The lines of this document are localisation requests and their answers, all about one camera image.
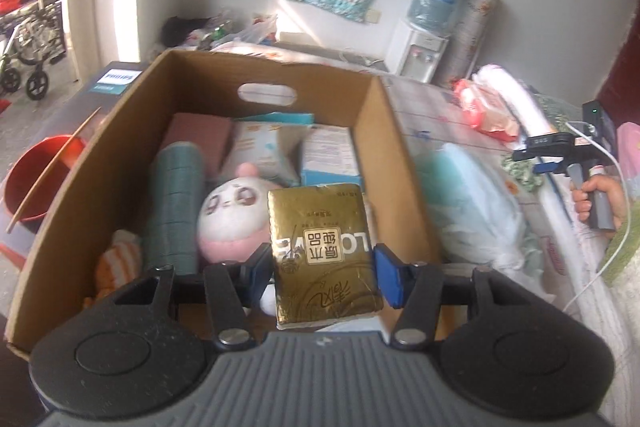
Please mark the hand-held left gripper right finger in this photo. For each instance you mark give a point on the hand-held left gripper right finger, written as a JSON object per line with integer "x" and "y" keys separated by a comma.
{"x": 387, "y": 277}

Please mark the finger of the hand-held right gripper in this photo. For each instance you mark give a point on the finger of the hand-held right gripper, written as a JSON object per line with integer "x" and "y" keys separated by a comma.
{"x": 542, "y": 167}

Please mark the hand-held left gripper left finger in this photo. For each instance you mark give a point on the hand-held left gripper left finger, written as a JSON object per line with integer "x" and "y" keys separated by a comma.
{"x": 261, "y": 274}

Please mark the gold tissue pack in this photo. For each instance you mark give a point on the gold tissue pack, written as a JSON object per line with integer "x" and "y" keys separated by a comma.
{"x": 320, "y": 257}

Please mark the pink plush toy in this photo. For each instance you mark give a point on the pink plush toy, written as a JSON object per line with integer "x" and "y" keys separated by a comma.
{"x": 230, "y": 212}

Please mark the teal checked towel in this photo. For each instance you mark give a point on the teal checked towel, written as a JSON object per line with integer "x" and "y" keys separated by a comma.
{"x": 172, "y": 207}

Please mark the cardboard box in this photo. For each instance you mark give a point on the cardboard box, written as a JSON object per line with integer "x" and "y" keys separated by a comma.
{"x": 385, "y": 157}

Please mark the white teal cotton swab bag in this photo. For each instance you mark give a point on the white teal cotton swab bag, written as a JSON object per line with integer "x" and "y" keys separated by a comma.
{"x": 260, "y": 147}

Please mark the blue white tissue pack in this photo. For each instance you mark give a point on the blue white tissue pack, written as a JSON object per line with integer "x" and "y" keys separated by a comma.
{"x": 330, "y": 154}

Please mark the person's right hand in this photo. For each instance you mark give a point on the person's right hand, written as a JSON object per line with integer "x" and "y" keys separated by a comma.
{"x": 614, "y": 196}

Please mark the green scrunchie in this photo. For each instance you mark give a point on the green scrunchie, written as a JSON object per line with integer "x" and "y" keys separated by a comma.
{"x": 522, "y": 174}

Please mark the pink wet wipes pack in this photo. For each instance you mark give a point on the pink wet wipes pack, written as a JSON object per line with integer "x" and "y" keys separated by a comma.
{"x": 487, "y": 112}

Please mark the pink pillow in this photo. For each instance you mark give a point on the pink pillow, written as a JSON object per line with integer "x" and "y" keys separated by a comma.
{"x": 630, "y": 147}

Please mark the white plastic bag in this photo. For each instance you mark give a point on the white plastic bag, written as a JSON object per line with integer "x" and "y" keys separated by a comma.
{"x": 470, "y": 207}

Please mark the dark red door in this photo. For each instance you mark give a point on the dark red door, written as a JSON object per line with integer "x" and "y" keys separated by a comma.
{"x": 620, "y": 82}

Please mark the checked bed sheet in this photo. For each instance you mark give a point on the checked bed sheet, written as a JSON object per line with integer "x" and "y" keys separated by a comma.
{"x": 430, "y": 117}

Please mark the green fuzzy mat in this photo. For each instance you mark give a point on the green fuzzy mat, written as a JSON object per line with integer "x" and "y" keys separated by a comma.
{"x": 625, "y": 262}

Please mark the rolled floral mat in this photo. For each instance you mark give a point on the rolled floral mat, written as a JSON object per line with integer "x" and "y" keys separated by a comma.
{"x": 472, "y": 32}

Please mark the orange striped cloth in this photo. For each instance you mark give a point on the orange striped cloth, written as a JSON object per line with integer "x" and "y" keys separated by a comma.
{"x": 120, "y": 262}

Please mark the pink folded cloth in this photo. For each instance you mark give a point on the pink folded cloth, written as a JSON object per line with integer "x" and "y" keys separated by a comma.
{"x": 200, "y": 139}

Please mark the white water dispenser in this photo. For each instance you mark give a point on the white water dispenser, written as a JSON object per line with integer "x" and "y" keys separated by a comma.
{"x": 415, "y": 52}

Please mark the wooden stick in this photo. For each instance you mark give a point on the wooden stick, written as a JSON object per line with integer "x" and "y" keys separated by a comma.
{"x": 55, "y": 167}

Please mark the clear plastic bag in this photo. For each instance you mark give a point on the clear plastic bag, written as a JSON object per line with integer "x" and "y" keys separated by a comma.
{"x": 240, "y": 32}

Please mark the red plastic basin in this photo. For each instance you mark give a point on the red plastic basin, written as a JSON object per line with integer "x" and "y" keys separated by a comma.
{"x": 40, "y": 172}

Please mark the black bag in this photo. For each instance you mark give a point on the black bag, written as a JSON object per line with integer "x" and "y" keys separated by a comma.
{"x": 180, "y": 29}

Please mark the wheelchair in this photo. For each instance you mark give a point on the wheelchair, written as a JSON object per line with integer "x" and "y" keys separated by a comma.
{"x": 30, "y": 52}

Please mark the wall socket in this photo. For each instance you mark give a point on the wall socket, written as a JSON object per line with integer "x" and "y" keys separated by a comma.
{"x": 373, "y": 17}

